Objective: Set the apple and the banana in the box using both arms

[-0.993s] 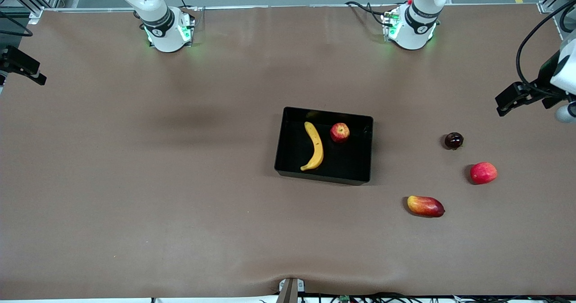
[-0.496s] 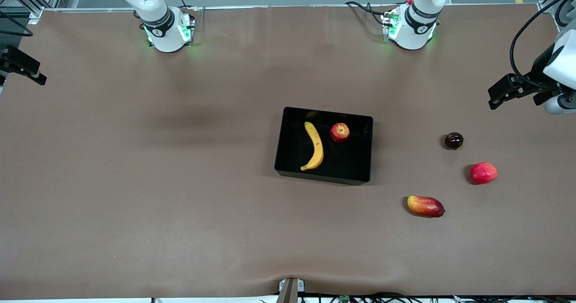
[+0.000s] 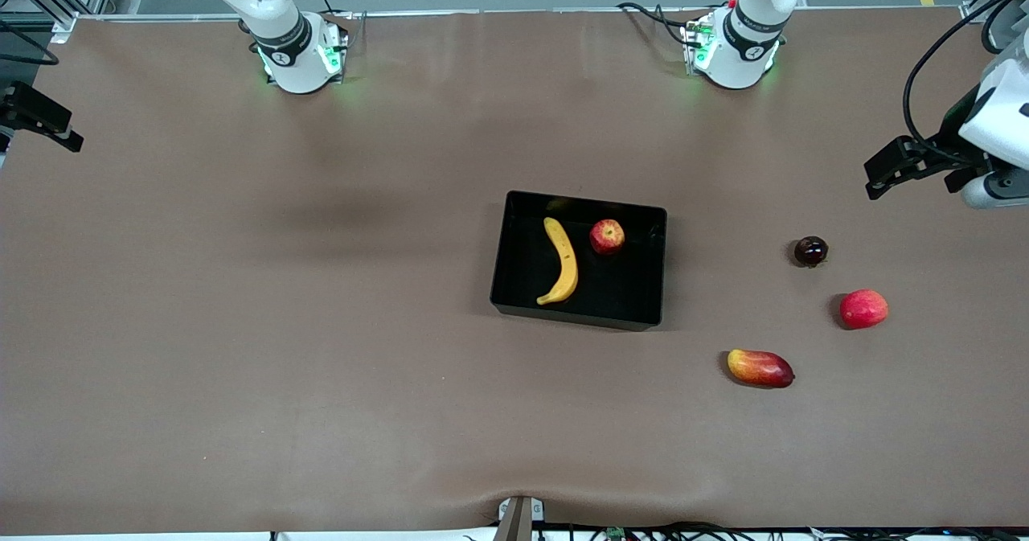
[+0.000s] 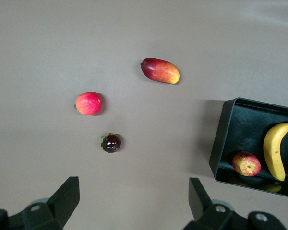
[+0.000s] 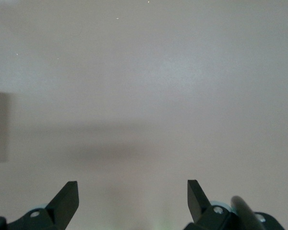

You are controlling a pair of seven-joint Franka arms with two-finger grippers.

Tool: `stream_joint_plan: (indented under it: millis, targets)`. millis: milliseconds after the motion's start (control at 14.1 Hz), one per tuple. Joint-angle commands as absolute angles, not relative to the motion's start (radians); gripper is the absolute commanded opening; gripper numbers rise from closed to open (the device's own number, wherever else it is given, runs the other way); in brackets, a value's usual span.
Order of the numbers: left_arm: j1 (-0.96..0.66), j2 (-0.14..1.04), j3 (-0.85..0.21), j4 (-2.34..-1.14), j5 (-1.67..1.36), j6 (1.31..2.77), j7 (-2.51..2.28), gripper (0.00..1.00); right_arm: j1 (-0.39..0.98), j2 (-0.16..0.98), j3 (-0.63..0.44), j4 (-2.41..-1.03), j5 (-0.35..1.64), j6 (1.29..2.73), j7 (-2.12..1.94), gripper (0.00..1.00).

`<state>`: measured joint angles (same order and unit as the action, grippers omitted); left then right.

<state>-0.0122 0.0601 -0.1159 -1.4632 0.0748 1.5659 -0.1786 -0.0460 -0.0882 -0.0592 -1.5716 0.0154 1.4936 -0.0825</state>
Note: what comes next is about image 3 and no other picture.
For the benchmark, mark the black plastic box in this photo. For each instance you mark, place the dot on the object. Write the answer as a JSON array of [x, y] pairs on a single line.
[[627, 284]]

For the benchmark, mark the small red yellow-spotted apple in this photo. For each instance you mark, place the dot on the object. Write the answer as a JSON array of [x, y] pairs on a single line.
[[607, 236]]

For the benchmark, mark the yellow banana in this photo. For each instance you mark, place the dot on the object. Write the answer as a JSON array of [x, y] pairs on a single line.
[[567, 260]]

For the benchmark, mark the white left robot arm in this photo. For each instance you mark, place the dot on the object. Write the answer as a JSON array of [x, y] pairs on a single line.
[[744, 43]]

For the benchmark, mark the plain red round apple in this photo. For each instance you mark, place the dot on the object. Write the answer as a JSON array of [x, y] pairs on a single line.
[[864, 309]]

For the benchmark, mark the dark purple plum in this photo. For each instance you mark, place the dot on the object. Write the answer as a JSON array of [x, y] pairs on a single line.
[[811, 251]]

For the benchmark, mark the red yellow mango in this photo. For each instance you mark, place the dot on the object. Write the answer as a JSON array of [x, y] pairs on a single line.
[[760, 368]]

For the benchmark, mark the grey table edge clamp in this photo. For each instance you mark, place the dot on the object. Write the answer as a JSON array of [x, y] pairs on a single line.
[[518, 521]]

